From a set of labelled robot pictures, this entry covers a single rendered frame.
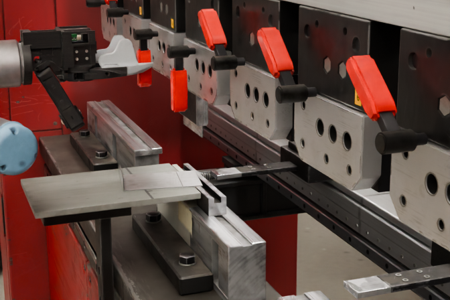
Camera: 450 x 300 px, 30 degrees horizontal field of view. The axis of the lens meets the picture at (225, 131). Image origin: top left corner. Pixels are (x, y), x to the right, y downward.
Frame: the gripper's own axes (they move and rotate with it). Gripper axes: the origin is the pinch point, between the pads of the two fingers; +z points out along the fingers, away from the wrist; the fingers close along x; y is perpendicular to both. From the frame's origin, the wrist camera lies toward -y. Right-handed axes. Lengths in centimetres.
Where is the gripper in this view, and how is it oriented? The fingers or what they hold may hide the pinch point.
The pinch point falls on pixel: (143, 67)
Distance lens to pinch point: 141.9
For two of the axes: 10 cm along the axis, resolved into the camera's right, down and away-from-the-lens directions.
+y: 0.0, -9.7, -2.5
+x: -3.4, -2.3, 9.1
